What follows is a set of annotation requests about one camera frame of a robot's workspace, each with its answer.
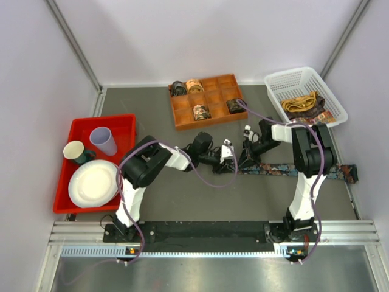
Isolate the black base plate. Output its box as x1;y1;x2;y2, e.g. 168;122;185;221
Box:
103;221;318;251

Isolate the red plastic bin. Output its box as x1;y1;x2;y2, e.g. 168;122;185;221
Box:
53;114;137;214

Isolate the floral black rolled tie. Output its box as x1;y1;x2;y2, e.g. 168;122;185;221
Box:
193;104;211;121

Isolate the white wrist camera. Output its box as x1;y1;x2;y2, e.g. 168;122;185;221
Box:
243;125;260;143
220;139;235;162

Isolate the dark floral necktie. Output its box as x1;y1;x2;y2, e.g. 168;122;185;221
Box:
223;162;358;185

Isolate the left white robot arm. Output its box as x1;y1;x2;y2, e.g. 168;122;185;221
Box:
112;132;238;241

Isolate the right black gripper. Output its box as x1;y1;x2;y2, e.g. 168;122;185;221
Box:
236;138;281;170

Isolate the aluminium frame rail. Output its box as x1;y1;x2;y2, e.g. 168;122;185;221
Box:
36;220;380;291

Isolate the gold folded tie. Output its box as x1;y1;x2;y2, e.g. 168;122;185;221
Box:
280;91;318;113

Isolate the dark maroon folded tie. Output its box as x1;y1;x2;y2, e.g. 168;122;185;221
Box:
285;96;325;120

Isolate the peach rolled tie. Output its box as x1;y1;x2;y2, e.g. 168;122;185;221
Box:
185;79;204;94

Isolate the dark green mug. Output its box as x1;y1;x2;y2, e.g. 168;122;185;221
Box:
72;149;96;165

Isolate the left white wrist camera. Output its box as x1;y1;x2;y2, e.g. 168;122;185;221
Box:
220;139;235;162

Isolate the lilac plastic cup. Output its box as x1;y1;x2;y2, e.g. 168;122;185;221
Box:
89;127;117;156

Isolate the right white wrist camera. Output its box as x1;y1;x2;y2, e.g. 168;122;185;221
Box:
243;125;260;143

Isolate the dark brown rolled tie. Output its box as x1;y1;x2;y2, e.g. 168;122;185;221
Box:
226;98;247;114

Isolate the slotted cable duct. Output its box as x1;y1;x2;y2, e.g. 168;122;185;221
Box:
60;243;299;260

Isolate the orange compartment tray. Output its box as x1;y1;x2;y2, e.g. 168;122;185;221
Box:
168;74;248;131

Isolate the cream paper cup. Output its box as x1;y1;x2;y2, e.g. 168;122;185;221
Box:
63;141;84;160

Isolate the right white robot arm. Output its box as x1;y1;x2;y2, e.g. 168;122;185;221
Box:
238;117;337;243

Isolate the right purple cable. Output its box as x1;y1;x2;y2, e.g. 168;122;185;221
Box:
236;97;326;264

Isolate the white paper plate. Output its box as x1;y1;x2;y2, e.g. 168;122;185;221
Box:
68;159;118;209

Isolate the cream floral folded tie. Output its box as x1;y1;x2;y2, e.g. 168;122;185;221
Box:
292;111;336;125

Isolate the white plastic basket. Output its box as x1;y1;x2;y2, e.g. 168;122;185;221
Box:
264;67;348;128

